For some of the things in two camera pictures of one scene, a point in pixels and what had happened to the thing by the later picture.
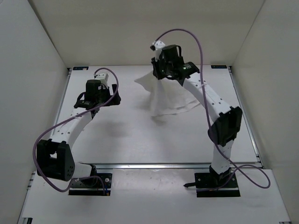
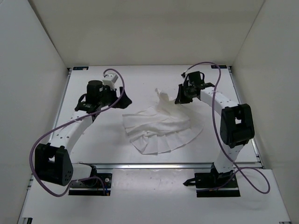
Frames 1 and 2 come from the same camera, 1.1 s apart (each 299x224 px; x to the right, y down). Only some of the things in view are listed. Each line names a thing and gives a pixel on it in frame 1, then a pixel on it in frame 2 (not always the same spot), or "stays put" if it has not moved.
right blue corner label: x=219 y=66 stays put
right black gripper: x=156 y=65 → x=181 y=99
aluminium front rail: x=88 y=165 stays put
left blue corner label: x=81 y=68 stays put
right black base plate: x=209 y=185 stays put
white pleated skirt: x=167 y=96 → x=164 y=128
